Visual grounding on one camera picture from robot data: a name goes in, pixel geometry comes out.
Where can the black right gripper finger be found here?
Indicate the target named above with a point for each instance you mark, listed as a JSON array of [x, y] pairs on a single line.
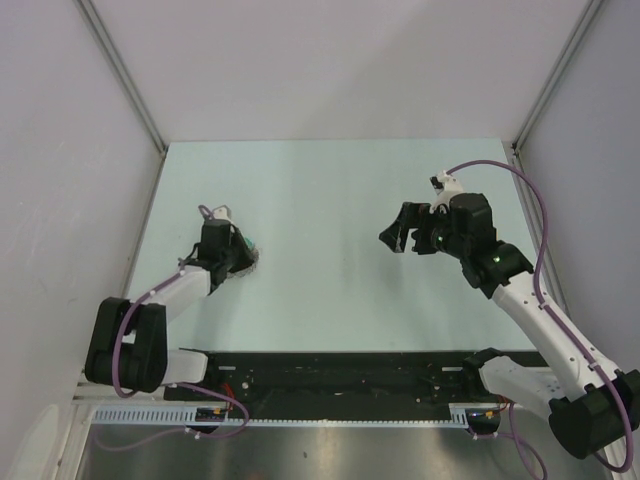
[[418, 213], [395, 236]]

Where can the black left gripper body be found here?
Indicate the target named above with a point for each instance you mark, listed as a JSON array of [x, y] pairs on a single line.
[[236, 255]]

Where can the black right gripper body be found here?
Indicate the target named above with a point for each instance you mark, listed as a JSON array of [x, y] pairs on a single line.
[[438, 232]]

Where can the large metal keyring blue handle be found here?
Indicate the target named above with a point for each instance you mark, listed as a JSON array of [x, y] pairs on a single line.
[[244, 259]]

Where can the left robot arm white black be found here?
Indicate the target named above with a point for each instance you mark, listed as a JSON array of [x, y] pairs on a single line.
[[129, 348]]

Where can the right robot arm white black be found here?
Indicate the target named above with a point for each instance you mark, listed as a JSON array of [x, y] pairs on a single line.
[[591, 403]]

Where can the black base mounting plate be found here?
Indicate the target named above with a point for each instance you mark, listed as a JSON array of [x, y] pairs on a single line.
[[343, 387]]

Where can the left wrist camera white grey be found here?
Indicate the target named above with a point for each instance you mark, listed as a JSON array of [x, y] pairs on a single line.
[[221, 213]]

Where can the right aluminium frame post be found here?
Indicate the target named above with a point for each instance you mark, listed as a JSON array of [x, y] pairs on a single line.
[[571, 48]]

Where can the aluminium frame post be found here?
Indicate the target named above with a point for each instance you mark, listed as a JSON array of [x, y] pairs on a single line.
[[571, 48], [108, 48]]

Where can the left aluminium frame post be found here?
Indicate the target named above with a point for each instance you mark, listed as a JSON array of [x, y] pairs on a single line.
[[108, 48]]

